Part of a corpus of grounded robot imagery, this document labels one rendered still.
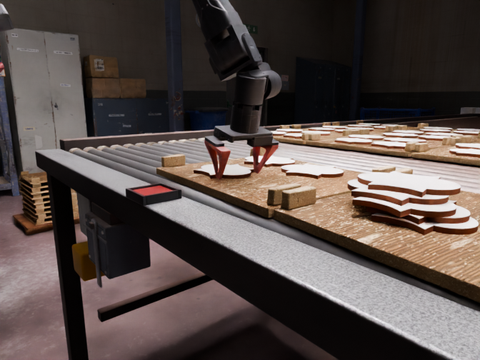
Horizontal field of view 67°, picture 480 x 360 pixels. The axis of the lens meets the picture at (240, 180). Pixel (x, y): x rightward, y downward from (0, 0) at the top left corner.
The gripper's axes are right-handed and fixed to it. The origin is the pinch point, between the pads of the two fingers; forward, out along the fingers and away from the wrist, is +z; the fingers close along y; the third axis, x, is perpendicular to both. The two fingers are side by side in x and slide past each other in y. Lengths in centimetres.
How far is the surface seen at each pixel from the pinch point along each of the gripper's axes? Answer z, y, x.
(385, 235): -7.7, 4.9, 36.7
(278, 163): 1.3, -14.6, -3.7
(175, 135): 21, -26, -83
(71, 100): 92, -54, -441
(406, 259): -8.9, 9.0, 41.7
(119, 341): 113, 4, -67
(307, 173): -1.6, -11.5, 8.5
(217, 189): -0.7, 9.5, 7.0
